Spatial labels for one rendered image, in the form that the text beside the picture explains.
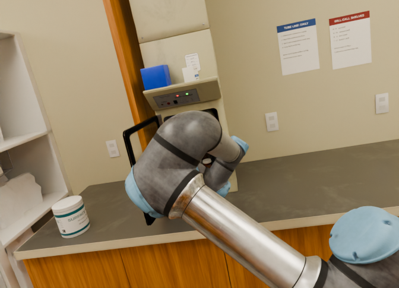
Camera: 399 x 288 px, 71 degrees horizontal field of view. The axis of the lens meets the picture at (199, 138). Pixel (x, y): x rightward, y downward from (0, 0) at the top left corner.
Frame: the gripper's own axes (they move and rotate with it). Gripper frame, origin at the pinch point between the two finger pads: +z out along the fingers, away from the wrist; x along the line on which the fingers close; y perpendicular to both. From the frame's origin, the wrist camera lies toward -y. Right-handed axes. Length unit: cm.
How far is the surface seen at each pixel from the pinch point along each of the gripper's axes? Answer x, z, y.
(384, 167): -84, 10, -30
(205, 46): -11.1, 10.5, 40.7
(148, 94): 15.7, -1.2, 26.5
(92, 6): 52, 56, 76
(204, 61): -9.6, 10.1, 34.4
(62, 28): 74, 56, 68
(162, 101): 11.2, 2.9, 21.7
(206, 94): -8.2, 3.5, 21.1
